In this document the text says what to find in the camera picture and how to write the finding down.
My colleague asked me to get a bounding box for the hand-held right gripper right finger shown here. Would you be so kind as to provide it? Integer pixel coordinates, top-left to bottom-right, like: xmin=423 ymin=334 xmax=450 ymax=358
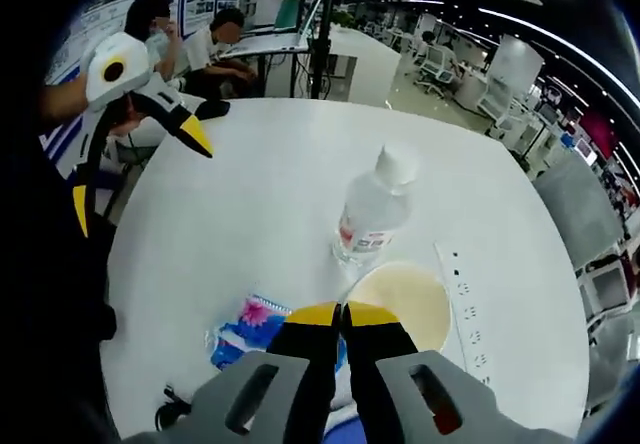
xmin=342 ymin=301 xmax=577 ymax=444

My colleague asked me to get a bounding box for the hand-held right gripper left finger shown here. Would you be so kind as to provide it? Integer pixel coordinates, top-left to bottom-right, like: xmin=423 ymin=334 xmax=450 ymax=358
xmin=123 ymin=301 xmax=344 ymax=444

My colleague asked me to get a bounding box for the blue pink snack packet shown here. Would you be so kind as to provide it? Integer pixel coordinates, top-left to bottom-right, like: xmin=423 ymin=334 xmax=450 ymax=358
xmin=206 ymin=292 xmax=295 ymax=371

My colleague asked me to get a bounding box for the black cable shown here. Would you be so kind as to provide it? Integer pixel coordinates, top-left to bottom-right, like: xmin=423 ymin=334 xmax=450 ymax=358
xmin=153 ymin=385 xmax=195 ymax=434

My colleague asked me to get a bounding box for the cream paper cup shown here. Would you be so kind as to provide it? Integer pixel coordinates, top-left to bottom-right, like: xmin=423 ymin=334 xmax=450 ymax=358
xmin=348 ymin=260 xmax=453 ymax=356

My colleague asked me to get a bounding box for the clear plastic water bottle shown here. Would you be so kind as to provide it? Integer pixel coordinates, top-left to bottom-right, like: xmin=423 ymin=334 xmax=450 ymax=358
xmin=331 ymin=143 xmax=422 ymax=274

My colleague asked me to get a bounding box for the black computer mouse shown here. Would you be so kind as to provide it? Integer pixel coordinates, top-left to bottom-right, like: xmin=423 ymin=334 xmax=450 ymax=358
xmin=193 ymin=99 xmax=232 ymax=121

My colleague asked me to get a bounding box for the recessed white power strip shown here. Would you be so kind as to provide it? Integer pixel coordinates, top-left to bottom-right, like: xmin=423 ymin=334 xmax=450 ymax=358
xmin=431 ymin=240 xmax=497 ymax=386

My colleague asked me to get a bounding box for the open silver laptop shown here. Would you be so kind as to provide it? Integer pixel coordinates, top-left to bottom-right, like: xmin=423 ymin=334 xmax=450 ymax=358
xmin=218 ymin=0 xmax=337 ymax=59

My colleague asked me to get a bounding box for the black stand pole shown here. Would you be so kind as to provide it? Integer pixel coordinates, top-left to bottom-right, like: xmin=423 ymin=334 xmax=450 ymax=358
xmin=306 ymin=0 xmax=342 ymax=101

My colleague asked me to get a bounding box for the white counter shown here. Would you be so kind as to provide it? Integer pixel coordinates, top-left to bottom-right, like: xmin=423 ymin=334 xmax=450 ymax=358
xmin=319 ymin=26 xmax=402 ymax=111

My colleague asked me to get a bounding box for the grey mesh chair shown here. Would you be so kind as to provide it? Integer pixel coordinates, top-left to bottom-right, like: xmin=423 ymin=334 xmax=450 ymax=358
xmin=531 ymin=152 xmax=627 ymax=271

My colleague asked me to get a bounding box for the white office swivel chair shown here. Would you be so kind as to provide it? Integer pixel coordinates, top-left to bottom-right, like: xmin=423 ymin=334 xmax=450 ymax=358
xmin=413 ymin=45 xmax=460 ymax=99

